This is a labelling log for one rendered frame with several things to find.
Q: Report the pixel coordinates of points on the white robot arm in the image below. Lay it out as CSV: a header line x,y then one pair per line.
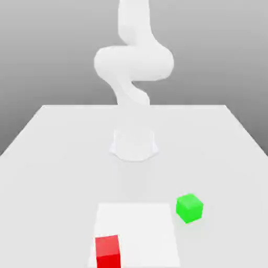
x,y
134,62

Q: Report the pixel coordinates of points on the small green cube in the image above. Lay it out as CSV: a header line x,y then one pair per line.
x,y
189,208

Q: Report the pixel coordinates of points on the small red cube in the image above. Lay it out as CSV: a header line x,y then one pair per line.
x,y
107,251

